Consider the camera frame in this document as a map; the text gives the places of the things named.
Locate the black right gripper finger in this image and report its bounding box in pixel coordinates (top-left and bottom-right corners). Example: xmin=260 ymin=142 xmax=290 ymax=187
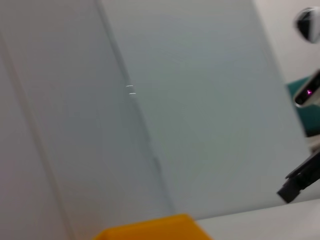
xmin=276 ymin=152 xmax=320 ymax=204

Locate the teal robot torso panel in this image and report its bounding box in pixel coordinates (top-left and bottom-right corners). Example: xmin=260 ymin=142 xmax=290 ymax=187
xmin=285 ymin=76 xmax=320 ymax=138

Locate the yellow plastic bin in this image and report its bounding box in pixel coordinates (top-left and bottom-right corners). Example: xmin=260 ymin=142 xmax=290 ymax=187
xmin=91 ymin=213 xmax=214 ymax=240

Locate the white black round robot part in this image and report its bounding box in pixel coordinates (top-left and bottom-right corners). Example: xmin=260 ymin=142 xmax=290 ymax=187
xmin=293 ymin=6 xmax=320 ymax=45

